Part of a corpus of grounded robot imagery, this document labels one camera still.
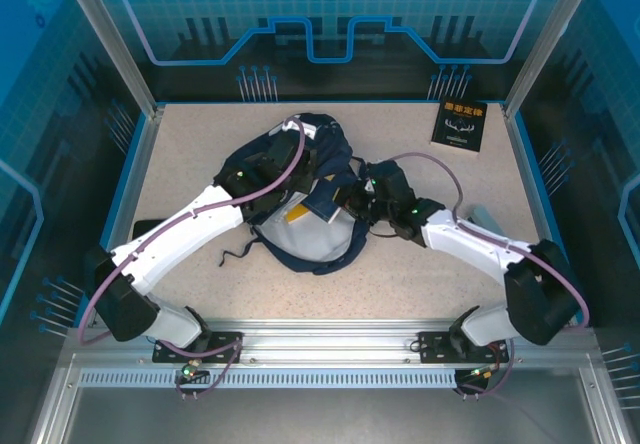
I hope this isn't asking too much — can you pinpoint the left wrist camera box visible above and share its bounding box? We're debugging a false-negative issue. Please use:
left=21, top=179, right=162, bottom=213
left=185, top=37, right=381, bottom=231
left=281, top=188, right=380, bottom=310
left=267, top=119, right=306, bottom=165

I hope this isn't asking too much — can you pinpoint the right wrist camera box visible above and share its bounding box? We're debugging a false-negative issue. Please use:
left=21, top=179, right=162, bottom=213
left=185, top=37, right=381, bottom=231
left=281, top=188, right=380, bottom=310
left=369, top=159, right=416, bottom=198

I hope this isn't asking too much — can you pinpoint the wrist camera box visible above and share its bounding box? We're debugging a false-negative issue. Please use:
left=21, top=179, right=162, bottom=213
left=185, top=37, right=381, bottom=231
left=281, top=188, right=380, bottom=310
left=369, top=159, right=416, bottom=198
left=267, top=119, right=306, bottom=165

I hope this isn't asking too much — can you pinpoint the aluminium mounting rail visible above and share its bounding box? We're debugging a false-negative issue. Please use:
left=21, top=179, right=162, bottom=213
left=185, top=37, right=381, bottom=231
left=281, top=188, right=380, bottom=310
left=64, top=318, right=601, bottom=365

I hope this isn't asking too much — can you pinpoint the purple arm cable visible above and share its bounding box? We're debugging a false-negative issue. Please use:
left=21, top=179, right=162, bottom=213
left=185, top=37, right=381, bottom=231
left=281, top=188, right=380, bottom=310
left=387, top=151, right=590, bottom=401
left=79, top=116, right=307, bottom=401

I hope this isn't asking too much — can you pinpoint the aluminium frame post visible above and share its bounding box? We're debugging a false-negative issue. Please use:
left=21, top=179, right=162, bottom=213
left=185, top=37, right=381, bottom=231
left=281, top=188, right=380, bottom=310
left=55, top=0, right=166, bottom=120
left=502, top=0, right=604, bottom=120

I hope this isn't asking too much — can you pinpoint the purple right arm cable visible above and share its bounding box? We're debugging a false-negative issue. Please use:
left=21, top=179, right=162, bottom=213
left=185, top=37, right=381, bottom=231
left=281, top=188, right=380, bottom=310
left=387, top=151, right=590, bottom=401

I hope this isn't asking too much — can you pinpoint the grey blue case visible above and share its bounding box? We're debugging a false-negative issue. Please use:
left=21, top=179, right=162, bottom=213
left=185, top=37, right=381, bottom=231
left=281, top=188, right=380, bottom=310
left=467, top=204, right=506, bottom=238

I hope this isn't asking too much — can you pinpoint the black book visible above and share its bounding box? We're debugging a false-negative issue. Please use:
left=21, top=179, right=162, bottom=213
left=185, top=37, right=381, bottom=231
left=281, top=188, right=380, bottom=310
left=430, top=98, right=489, bottom=154

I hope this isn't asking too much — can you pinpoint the slotted grey cable duct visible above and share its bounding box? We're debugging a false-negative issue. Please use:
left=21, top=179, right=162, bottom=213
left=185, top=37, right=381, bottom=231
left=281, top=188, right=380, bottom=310
left=78, top=369, right=459, bottom=390

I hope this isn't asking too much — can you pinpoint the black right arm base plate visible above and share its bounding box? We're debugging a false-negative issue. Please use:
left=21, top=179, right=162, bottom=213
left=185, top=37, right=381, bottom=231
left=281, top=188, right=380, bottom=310
left=417, top=331, right=511, bottom=365

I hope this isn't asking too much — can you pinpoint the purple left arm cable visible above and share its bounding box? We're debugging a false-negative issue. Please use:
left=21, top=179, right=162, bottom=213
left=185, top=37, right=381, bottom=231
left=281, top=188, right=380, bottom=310
left=79, top=116, right=307, bottom=401

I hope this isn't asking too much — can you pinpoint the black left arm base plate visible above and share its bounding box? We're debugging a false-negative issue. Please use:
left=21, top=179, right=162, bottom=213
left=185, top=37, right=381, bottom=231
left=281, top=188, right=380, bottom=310
left=152, top=331, right=244, bottom=365

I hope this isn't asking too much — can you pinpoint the navy blue backpack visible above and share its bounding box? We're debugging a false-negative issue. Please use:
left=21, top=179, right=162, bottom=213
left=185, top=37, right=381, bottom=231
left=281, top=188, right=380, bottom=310
left=214, top=112, right=371, bottom=278

